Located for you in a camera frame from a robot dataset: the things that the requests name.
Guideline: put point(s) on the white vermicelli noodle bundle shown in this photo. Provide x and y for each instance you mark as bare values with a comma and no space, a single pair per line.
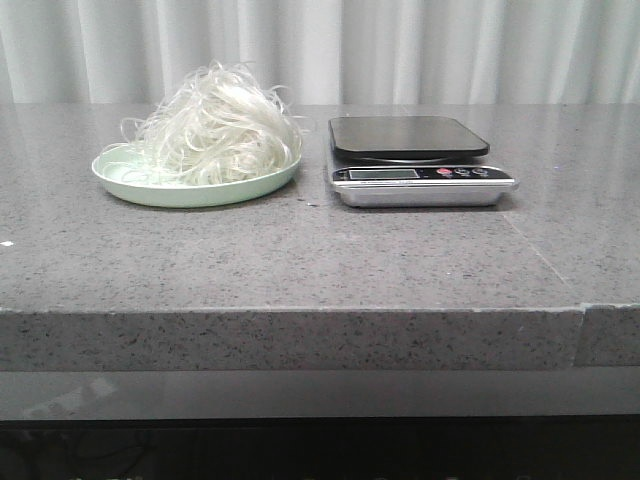
220,126

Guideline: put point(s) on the black silver kitchen scale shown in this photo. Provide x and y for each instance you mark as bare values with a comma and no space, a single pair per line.
412,161

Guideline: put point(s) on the pale green round plate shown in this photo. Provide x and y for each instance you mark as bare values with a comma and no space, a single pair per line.
112,169

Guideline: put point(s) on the white pleated curtain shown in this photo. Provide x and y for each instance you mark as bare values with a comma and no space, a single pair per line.
326,52

